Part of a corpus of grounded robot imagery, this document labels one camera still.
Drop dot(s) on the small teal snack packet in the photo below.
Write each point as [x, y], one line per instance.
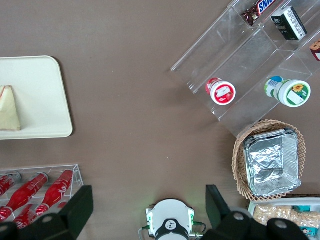
[302, 209]

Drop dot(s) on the chocolate chip cookie box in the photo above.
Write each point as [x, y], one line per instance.
[316, 50]

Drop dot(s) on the clear acrylic bottle rack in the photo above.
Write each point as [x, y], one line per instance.
[77, 175]

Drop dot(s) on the beige plastic serving tray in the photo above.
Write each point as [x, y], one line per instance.
[40, 95]

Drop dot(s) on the small black white carton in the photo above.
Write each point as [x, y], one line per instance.
[290, 23]

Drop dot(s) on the aluminium foil container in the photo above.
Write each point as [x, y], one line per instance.
[270, 162]

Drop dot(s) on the clear acrylic stepped stand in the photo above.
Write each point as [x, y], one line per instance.
[250, 57]

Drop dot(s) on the triangular sandwich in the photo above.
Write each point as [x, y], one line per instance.
[8, 112]

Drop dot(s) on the clear bag puffed snacks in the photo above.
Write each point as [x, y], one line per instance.
[272, 215]
[311, 218]

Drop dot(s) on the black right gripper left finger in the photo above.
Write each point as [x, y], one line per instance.
[72, 215]

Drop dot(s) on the tan deep wicker basket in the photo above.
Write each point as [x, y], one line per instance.
[238, 160]

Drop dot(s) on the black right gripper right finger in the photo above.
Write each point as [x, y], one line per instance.
[222, 220]

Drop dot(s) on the large teal snack packet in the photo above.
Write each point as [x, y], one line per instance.
[308, 231]

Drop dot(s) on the Snickers chocolate bar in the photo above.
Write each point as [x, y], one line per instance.
[260, 10]

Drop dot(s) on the white rectangular snack tray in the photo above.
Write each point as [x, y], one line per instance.
[252, 203]

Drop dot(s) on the green label yogurt cup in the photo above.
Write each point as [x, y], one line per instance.
[292, 92]

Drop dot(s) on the red label yogurt cup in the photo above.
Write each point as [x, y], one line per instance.
[222, 92]

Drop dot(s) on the red cola bottle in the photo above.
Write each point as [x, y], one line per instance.
[6, 183]
[57, 188]
[27, 191]
[25, 216]

